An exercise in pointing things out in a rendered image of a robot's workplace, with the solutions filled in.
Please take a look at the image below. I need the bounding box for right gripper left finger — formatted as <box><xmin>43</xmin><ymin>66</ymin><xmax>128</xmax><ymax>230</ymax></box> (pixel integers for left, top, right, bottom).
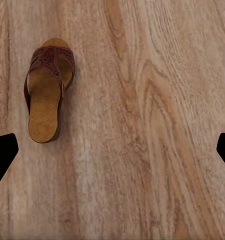
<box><xmin>0</xmin><ymin>133</ymin><xmax>19</xmax><ymax>181</ymax></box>

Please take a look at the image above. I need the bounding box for sandal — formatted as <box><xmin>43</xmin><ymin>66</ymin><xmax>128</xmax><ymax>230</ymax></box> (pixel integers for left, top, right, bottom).
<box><xmin>23</xmin><ymin>38</ymin><xmax>76</xmax><ymax>144</ymax></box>

